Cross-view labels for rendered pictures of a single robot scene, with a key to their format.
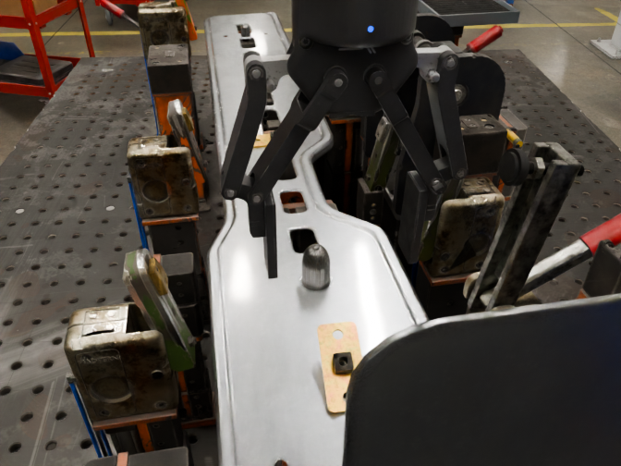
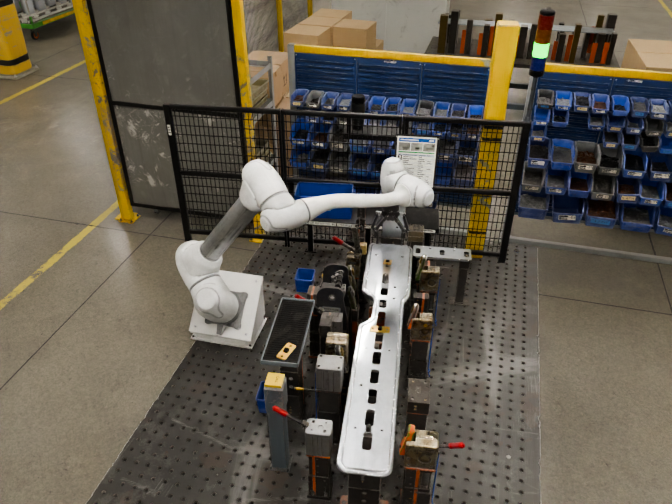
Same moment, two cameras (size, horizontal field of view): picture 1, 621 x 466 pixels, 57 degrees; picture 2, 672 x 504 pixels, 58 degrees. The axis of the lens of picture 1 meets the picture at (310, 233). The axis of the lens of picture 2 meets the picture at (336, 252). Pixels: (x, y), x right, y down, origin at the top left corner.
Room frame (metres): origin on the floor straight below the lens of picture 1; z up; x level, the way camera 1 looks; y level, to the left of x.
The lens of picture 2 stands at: (2.72, 0.48, 2.70)
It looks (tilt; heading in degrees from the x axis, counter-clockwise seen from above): 34 degrees down; 198
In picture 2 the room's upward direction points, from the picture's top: straight up
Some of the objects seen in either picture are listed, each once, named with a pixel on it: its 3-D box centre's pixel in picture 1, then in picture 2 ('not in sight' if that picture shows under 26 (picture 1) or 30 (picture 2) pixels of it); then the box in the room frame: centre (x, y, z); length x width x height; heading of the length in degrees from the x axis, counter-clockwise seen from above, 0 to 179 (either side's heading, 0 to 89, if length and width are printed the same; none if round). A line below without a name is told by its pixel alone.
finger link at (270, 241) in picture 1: (269, 232); not in sight; (0.35, 0.03, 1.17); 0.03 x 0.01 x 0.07; 10
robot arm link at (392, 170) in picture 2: not in sight; (394, 176); (0.37, -0.02, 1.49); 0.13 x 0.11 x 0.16; 54
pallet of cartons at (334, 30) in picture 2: not in sight; (337, 69); (-3.93, -1.67, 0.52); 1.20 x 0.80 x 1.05; 0
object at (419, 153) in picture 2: not in sight; (415, 161); (-0.20, -0.03, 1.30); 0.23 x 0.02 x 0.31; 100
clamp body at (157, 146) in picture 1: (176, 239); (419, 346); (0.72, 0.22, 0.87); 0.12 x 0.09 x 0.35; 100
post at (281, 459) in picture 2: not in sight; (278, 425); (1.36, -0.19, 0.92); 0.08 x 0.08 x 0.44; 10
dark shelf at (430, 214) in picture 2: not in sight; (355, 215); (-0.03, -0.30, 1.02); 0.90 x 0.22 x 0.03; 100
